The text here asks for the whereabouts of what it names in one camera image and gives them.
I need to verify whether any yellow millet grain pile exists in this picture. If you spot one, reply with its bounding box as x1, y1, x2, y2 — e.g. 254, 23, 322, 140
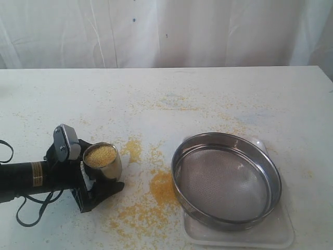
149, 170, 177, 206

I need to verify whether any white plastic tray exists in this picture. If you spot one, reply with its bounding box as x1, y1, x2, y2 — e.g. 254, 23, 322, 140
182, 139, 294, 249

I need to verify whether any stainless steel cup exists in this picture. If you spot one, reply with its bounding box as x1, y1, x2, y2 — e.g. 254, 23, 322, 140
82, 142, 122, 181

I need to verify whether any round steel mesh sieve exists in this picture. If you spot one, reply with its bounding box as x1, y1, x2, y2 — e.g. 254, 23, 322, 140
171, 132, 282, 231

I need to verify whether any white backdrop curtain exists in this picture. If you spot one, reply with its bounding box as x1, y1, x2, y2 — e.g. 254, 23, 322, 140
1, 1, 332, 69

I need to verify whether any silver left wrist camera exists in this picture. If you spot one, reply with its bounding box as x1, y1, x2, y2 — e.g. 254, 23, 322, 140
53, 123, 81, 162

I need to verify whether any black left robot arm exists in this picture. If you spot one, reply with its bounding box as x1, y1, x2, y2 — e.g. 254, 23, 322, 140
1, 139, 124, 213

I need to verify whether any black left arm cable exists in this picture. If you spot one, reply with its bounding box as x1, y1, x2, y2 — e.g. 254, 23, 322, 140
0, 140, 65, 227

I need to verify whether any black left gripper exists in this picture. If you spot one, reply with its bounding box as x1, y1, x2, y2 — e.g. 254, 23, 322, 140
43, 139, 124, 213

